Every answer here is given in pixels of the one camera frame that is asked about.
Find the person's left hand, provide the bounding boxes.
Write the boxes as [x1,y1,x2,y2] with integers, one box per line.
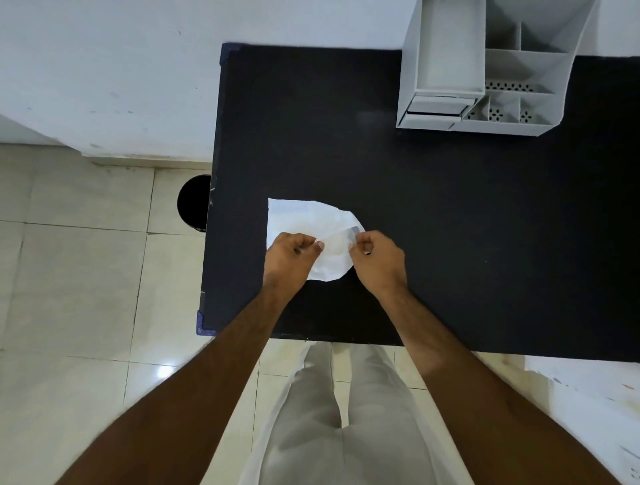
[263,232,326,291]

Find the person's right hand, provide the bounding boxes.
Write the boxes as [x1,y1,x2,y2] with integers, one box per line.
[348,230,408,299]

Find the white paper sheet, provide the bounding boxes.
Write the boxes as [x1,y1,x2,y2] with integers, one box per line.
[266,198,367,282]

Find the person's right forearm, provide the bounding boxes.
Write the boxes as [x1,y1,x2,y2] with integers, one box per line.
[371,286,623,485]

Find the person's left forearm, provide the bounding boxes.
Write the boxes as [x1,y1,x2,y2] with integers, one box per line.
[55,280,307,485]

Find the black table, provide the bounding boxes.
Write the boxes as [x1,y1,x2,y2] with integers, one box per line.
[195,42,640,362]

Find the black waste bin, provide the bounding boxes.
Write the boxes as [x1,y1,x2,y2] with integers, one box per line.
[177,175,213,233]

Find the person's light grey trousers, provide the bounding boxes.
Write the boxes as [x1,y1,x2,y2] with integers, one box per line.
[239,342,473,485]

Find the white desk organizer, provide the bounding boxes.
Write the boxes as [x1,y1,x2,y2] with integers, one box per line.
[395,0,597,138]

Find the white furniture surface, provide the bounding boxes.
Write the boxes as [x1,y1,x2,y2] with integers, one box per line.
[520,356,640,485]

